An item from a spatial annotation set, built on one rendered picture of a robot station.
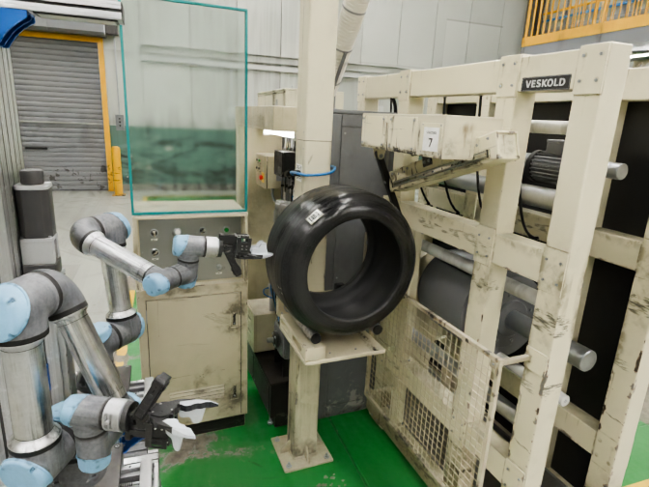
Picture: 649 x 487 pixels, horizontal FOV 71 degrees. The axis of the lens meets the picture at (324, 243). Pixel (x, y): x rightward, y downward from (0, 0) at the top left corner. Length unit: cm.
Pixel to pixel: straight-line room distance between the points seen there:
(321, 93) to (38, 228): 119
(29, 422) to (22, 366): 15
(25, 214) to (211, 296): 117
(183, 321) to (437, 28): 1149
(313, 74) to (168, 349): 153
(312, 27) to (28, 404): 162
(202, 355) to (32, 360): 142
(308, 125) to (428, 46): 1099
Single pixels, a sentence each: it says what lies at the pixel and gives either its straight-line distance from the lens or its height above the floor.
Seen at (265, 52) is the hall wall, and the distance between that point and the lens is 1132.
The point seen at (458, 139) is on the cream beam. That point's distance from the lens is 163.
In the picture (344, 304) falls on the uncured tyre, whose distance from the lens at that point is 211.
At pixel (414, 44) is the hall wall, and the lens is 1273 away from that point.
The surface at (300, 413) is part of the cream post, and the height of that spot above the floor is 29.
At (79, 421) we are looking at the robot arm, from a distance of 128.
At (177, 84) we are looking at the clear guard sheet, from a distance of 230.
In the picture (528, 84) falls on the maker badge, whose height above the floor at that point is 190.
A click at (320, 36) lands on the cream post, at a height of 208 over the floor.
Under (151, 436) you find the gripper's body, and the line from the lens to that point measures 121.
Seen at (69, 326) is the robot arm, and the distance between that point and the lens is 134.
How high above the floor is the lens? 175
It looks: 15 degrees down
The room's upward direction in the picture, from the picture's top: 3 degrees clockwise
